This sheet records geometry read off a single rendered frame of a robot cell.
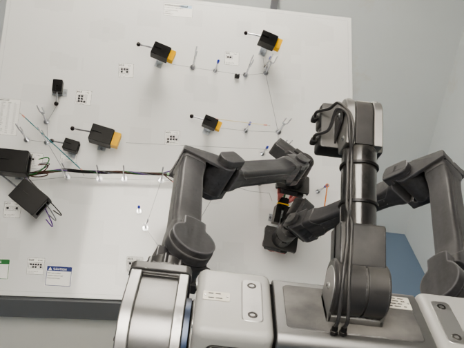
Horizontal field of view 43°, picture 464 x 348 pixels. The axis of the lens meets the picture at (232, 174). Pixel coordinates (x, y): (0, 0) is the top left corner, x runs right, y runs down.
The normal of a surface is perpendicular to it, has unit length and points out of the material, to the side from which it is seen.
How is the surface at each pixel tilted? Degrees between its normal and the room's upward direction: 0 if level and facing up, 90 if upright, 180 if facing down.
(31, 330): 90
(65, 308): 90
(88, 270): 51
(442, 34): 90
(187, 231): 22
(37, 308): 90
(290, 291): 0
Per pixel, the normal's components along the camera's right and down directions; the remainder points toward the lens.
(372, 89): -0.01, 0.41
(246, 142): 0.15, -0.23
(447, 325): 0.12, -0.90
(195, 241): 0.49, -0.79
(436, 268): -0.73, -0.62
